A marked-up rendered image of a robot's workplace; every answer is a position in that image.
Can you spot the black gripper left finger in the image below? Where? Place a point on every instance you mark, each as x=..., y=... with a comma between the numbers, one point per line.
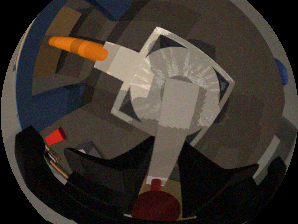
x=125, y=173

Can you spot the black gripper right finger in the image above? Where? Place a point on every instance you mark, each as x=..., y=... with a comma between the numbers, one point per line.
x=202, y=180

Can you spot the red flat bar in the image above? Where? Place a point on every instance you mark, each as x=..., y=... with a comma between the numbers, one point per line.
x=55, y=137

